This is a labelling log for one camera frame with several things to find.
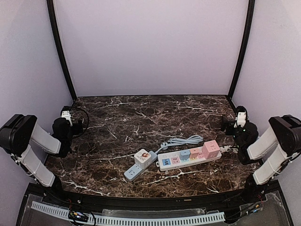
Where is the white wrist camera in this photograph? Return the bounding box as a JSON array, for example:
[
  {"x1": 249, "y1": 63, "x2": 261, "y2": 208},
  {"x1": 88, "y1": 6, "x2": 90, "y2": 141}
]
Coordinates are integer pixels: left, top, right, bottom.
[
  {"x1": 234, "y1": 106, "x2": 248, "y2": 128},
  {"x1": 61, "y1": 106, "x2": 72, "y2": 126}
]

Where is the white multicolour power strip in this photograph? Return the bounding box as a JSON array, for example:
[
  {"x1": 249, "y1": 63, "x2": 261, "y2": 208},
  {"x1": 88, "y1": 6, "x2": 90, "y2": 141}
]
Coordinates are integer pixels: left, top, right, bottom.
[{"x1": 156, "y1": 151, "x2": 222, "y2": 171}]

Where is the black right frame post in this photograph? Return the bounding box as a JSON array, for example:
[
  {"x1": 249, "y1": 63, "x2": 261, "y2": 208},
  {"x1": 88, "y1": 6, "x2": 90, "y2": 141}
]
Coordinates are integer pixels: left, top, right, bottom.
[{"x1": 227, "y1": 0, "x2": 255, "y2": 100}]

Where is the small blue charger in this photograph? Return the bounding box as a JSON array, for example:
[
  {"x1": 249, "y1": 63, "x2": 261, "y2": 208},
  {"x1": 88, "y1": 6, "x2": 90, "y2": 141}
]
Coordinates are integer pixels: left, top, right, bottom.
[{"x1": 179, "y1": 150, "x2": 190, "y2": 161}]

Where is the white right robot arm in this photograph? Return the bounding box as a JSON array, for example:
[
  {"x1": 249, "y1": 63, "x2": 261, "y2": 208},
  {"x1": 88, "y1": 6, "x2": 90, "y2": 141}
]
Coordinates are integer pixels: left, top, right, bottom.
[{"x1": 221, "y1": 112, "x2": 301, "y2": 202}]

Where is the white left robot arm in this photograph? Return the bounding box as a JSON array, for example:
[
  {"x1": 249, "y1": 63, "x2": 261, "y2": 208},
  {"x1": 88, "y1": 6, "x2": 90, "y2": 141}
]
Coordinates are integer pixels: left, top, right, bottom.
[{"x1": 0, "y1": 114, "x2": 84, "y2": 192}]

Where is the white strip cord with plug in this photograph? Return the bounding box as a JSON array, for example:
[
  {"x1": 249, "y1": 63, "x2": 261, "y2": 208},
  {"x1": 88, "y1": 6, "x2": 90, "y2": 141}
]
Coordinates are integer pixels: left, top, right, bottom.
[{"x1": 220, "y1": 145, "x2": 238, "y2": 153}]

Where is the black front frame rail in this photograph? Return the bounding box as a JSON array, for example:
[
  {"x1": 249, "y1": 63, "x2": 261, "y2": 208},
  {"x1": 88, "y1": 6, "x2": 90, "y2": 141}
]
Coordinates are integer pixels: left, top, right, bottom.
[{"x1": 28, "y1": 182, "x2": 280, "y2": 212}]

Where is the white slotted cable duct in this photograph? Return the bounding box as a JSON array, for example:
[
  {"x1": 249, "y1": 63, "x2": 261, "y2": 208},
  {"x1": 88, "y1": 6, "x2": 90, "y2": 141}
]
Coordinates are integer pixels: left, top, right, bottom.
[{"x1": 31, "y1": 201, "x2": 225, "y2": 226}]

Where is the small pink charger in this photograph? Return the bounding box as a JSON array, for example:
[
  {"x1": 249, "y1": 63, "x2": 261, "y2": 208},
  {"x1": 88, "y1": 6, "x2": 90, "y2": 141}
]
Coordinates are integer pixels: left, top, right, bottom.
[{"x1": 190, "y1": 147, "x2": 204, "y2": 159}]

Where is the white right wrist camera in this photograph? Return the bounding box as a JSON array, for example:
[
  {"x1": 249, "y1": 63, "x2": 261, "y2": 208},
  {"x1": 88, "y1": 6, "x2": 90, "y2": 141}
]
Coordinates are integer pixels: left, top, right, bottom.
[{"x1": 234, "y1": 106, "x2": 248, "y2": 128}]

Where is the blue small power strip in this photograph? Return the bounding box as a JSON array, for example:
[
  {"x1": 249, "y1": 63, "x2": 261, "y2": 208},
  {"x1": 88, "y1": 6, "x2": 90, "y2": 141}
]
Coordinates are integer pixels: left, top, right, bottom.
[{"x1": 124, "y1": 151, "x2": 158, "y2": 181}]

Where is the black frame post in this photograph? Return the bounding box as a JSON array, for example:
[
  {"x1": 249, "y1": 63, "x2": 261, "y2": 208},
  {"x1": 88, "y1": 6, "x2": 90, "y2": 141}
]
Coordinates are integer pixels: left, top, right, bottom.
[
  {"x1": 227, "y1": 0, "x2": 255, "y2": 100},
  {"x1": 46, "y1": 0, "x2": 77, "y2": 102}
]

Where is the black left frame post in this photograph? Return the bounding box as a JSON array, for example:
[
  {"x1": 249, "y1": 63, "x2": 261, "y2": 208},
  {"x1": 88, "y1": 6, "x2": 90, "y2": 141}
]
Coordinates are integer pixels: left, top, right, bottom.
[{"x1": 46, "y1": 0, "x2": 77, "y2": 102}]

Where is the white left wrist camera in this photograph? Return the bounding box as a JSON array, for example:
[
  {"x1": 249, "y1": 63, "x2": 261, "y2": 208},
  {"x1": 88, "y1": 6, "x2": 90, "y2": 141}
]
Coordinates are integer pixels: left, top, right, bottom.
[{"x1": 61, "y1": 106, "x2": 72, "y2": 126}]

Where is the pink cube socket adapter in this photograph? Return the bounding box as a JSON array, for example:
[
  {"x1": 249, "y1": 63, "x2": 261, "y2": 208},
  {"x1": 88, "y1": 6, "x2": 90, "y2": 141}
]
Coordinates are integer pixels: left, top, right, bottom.
[{"x1": 202, "y1": 140, "x2": 220, "y2": 159}]

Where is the light blue coiled power cable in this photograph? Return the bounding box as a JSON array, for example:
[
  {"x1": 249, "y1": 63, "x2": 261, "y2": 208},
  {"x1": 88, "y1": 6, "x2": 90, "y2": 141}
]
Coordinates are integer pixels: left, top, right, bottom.
[{"x1": 155, "y1": 135, "x2": 205, "y2": 153}]

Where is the white cube socket adapter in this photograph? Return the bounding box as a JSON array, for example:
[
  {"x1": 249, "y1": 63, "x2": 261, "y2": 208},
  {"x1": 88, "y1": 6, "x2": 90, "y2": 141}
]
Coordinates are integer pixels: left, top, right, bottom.
[{"x1": 134, "y1": 149, "x2": 151, "y2": 169}]

